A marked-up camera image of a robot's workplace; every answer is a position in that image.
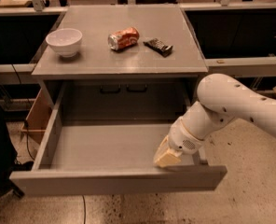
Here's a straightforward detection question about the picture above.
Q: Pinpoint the crushed orange soda can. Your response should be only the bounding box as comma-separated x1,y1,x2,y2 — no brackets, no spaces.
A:
107,27,140,51

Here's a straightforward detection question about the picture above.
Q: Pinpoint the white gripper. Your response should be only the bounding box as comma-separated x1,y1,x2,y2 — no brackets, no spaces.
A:
153,118,203,168

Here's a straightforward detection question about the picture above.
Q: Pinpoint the person's leg black shoe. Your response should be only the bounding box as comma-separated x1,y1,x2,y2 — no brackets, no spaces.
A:
0,107,34,197

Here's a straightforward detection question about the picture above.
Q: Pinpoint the open cardboard box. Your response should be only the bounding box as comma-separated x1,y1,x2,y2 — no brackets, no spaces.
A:
21,91,51,144

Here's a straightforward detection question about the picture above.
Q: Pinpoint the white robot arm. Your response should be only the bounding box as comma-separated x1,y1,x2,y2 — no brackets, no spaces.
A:
153,74,276,168

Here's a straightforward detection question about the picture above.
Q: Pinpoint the grey metal railing frame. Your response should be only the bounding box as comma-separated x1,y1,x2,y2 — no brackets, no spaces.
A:
0,0,276,80

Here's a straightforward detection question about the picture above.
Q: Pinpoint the grey drawer cabinet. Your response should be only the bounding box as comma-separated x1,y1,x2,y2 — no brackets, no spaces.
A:
33,5,207,125

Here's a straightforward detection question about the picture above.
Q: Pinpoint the dark snack bar wrapper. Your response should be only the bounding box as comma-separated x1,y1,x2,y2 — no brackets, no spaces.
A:
144,38,173,57

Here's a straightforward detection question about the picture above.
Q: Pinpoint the white ceramic bowl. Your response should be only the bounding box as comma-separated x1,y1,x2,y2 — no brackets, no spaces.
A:
46,28,83,57

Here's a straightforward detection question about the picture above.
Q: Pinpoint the grey top drawer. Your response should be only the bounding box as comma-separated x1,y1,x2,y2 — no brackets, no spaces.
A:
10,82,227,196

